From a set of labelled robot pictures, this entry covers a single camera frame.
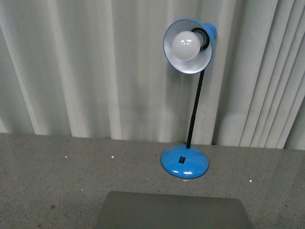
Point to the grey laptop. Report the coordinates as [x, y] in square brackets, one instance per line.
[128, 210]

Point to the blue desk lamp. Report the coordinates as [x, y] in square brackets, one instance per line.
[188, 46]

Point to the white curtain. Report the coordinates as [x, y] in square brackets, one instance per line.
[96, 68]

